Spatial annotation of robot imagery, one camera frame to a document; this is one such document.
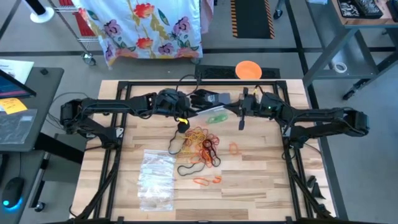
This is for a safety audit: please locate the metal wire rack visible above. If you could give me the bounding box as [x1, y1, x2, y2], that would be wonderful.
[46, 0, 100, 67]

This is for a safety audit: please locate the pile of clear plastic bags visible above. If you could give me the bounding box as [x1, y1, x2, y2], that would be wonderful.
[137, 149, 177, 212]

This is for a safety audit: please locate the black work glove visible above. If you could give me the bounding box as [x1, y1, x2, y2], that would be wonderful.
[190, 93, 233, 113]
[193, 89, 218, 99]

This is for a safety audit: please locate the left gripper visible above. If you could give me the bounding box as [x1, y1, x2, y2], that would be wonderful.
[155, 88, 203, 119]

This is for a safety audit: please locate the floral print cloth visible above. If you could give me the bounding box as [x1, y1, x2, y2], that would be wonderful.
[72, 0, 203, 68]

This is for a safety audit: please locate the white tape roll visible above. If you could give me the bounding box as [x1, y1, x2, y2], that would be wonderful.
[333, 61, 348, 74]

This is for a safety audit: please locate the yellow sticky note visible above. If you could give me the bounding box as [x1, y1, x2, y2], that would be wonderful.
[0, 97, 29, 115]

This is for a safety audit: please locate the black hazard-striped floor mat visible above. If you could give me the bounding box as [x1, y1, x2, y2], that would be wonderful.
[230, 0, 276, 40]

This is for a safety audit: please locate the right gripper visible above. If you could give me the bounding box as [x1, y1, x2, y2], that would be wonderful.
[224, 86, 268, 131]

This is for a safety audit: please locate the pile of coloured rubber bands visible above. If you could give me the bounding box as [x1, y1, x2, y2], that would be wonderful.
[180, 129, 200, 156]

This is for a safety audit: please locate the black pole white base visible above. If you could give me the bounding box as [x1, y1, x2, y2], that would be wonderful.
[24, 0, 55, 24]

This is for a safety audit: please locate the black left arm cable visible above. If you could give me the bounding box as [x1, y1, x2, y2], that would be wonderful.
[175, 73, 200, 134]

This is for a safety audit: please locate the black aluminium table frame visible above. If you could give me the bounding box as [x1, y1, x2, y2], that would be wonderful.
[74, 80, 335, 224]

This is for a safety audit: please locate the clear plastic zip bag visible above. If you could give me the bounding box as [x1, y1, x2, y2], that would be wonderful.
[195, 105, 231, 126]

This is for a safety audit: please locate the wood-topped grey workbench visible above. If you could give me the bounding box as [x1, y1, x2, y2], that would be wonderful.
[303, 0, 398, 101]

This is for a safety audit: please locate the black grate floor mat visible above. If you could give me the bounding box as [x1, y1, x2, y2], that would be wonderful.
[195, 64, 281, 80]

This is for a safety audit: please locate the black computer monitor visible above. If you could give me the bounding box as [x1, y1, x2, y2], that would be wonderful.
[0, 68, 37, 100]

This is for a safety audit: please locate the black parts tray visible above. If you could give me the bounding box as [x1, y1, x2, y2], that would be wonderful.
[354, 0, 384, 19]
[337, 0, 361, 18]

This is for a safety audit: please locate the pink cloth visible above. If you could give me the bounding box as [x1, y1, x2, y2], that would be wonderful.
[200, 0, 215, 34]

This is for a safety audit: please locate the black computer mouse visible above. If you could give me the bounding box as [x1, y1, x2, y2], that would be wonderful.
[1, 176, 25, 210]

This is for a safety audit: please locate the black office desk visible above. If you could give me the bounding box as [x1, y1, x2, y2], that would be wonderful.
[0, 67, 65, 153]

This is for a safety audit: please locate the white paper sheet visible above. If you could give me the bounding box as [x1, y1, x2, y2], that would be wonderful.
[0, 58, 35, 85]

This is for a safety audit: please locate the orange disc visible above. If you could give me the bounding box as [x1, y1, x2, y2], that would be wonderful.
[235, 60, 263, 80]

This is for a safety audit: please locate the grey plastic sleeve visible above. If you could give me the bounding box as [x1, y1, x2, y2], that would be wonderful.
[0, 108, 38, 146]

